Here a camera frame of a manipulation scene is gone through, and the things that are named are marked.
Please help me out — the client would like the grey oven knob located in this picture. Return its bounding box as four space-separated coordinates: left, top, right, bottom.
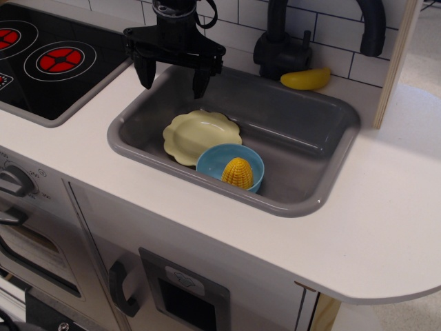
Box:
1 165 35 197

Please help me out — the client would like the yellow toy banana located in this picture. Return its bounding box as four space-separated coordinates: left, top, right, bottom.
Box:
280 68 331 90

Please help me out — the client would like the black toy faucet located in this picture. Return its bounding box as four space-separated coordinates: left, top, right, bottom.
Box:
253 0 386 81

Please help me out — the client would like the light blue bowl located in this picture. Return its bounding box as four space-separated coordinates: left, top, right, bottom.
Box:
196 143 265 192

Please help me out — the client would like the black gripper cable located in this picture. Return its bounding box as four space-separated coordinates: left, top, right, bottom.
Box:
194 0 218 30

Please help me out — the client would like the grey oven door handle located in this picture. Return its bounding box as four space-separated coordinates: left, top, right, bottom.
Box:
0 207 28 226

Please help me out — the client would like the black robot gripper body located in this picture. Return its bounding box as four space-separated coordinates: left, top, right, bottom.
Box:
123 1 226 76

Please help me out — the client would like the dark grey cabinet door handle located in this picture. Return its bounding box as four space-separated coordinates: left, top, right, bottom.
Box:
108 261 140 317

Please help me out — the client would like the yellow toy corn cob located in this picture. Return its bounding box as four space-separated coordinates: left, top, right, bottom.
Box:
220 157 254 190

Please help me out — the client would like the grey dispenser panel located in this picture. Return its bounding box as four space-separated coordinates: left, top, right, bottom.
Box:
139 248 232 331

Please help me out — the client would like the light wooden side post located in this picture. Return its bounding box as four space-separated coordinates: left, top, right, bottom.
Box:
372 0 422 130

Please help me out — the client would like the grey plastic sink basin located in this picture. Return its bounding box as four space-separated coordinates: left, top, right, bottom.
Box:
107 66 360 217

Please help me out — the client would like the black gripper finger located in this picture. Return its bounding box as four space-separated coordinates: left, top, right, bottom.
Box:
133 54 156 90
192 67 211 99

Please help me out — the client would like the pale yellow scalloped plate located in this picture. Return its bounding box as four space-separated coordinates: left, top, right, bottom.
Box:
163 110 242 166

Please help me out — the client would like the black toy stove top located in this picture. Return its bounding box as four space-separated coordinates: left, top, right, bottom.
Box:
1 3 130 128

